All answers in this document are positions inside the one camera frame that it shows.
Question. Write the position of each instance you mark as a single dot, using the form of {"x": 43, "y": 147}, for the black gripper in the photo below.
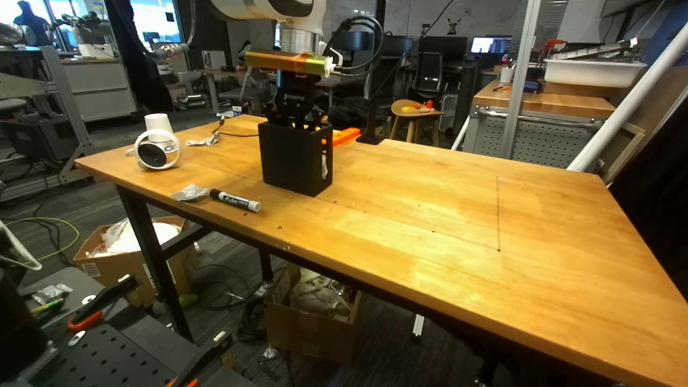
{"x": 294, "y": 98}

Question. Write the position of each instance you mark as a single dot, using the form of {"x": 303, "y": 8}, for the black perforated box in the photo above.
{"x": 294, "y": 161}

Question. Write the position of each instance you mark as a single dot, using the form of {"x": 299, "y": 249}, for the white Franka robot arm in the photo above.
{"x": 238, "y": 10}

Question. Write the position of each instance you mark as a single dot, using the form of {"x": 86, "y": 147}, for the open cardboard box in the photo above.
{"x": 308, "y": 333}

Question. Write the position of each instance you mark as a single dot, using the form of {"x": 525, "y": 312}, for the cardboard box with plastic bag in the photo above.
{"x": 115, "y": 269}

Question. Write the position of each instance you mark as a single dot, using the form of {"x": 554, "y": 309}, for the orange block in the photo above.
{"x": 346, "y": 137}

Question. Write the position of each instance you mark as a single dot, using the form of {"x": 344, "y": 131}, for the round wooden stool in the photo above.
{"x": 412, "y": 108}

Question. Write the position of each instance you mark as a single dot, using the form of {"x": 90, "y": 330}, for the black and white marker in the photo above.
{"x": 238, "y": 201}

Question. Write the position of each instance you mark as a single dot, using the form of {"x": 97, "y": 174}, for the black computer tower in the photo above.
{"x": 430, "y": 71}

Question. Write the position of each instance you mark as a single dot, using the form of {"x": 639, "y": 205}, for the small crumpled foil piece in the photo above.
{"x": 192, "y": 193}

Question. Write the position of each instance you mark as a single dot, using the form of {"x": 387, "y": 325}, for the white mug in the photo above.
{"x": 157, "y": 147}

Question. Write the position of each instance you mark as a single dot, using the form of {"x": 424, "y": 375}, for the white cabinet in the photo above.
{"x": 100, "y": 89}

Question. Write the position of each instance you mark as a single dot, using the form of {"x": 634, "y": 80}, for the lit computer monitor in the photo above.
{"x": 486, "y": 45}

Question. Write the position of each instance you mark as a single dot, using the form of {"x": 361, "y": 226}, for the white plastic bag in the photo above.
{"x": 125, "y": 240}

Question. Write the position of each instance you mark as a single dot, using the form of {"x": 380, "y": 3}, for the white upright pole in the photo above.
{"x": 519, "y": 71}

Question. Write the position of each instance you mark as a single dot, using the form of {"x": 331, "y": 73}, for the grey shelf rack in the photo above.
{"x": 65, "y": 108}

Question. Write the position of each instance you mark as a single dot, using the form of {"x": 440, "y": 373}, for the wooden workbench with pegboard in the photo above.
{"x": 545, "y": 100}

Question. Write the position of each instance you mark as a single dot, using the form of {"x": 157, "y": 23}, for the black clamp with orange tips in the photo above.
{"x": 207, "y": 352}

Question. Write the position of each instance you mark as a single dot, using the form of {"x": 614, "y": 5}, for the distant person in blue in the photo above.
{"x": 32, "y": 23}

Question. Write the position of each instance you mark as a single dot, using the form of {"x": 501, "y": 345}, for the white plastic bin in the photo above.
{"x": 595, "y": 71}

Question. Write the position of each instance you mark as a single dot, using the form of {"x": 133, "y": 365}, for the black perforated board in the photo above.
{"x": 122, "y": 358}

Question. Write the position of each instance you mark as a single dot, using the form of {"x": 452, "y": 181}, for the white bent bar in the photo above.
{"x": 18, "y": 249}

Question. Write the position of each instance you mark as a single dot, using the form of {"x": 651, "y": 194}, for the white slanted pole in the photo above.
{"x": 630, "y": 100}

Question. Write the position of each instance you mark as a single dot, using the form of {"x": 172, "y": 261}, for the black metal table frame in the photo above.
{"x": 154, "y": 258}

